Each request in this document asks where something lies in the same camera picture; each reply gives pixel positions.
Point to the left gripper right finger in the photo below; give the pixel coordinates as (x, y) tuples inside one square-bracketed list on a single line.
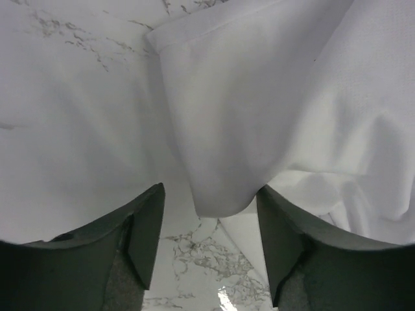
[(313, 265)]

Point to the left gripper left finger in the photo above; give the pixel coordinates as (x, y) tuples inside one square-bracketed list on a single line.
[(106, 264)]

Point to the white t shirt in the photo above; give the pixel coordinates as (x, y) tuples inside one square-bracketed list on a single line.
[(314, 98)]

